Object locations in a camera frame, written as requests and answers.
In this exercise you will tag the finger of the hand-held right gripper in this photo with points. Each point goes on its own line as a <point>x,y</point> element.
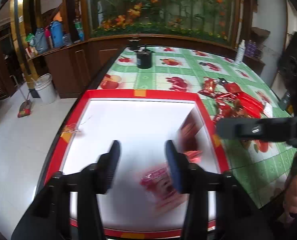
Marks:
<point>251,130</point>

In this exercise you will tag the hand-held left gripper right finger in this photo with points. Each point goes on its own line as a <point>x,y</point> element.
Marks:
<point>174,165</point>

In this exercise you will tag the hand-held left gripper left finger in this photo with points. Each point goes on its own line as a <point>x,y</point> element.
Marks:
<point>112,160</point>

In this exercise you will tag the pink snack packet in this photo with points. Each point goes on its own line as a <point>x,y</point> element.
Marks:
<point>158,180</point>

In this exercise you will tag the large red snack packet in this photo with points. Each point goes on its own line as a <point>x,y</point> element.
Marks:
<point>249,103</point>

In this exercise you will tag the small red snack packet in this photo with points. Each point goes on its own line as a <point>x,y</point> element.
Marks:
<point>233,88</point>
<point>222,111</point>
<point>226,97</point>

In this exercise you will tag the red cardboard box tray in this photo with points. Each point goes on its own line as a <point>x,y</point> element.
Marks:
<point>138,120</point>

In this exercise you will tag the small dark snack packet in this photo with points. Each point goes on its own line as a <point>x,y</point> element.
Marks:
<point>222,81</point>

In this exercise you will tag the red gold print snack packet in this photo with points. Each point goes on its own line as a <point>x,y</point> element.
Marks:
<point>209,85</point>

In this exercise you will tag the black speaker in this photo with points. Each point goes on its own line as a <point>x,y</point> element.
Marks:
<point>293,62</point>

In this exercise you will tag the white spray bottle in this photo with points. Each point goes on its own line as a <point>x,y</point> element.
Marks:
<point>239,52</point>

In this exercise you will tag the purple bottle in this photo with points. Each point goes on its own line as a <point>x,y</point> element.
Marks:
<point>255,49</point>
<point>249,48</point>

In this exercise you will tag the dark maroon table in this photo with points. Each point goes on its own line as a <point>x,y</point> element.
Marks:
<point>99,76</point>

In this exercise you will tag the fruit print green tablecloth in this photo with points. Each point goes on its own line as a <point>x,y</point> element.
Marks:
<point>158,75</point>

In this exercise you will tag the white plastic bucket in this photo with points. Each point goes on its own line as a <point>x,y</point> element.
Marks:
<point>45,88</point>

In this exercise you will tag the brown wooden cabinet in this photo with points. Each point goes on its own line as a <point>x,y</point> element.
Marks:
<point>68,70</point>

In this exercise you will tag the broom with red bristles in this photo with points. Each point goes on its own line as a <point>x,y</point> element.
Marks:
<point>25,108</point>

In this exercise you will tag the black jar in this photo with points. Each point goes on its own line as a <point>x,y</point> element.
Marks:
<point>143,58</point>

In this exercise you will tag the glass mug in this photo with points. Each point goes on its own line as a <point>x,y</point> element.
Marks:
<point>67,39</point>

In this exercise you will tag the green plastic bottle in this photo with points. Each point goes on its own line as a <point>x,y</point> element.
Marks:
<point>79,30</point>

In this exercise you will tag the blue thermos flask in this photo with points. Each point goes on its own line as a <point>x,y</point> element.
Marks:
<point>56,33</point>

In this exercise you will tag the grey blue kettle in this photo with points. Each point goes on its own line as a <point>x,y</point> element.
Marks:
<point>40,42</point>

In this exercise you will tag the pink bottle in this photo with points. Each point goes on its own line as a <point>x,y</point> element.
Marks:
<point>48,35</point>

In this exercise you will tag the green packet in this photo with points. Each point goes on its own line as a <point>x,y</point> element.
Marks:
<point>29,39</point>

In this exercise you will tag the artificial flower display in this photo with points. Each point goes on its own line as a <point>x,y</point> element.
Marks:
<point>158,7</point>

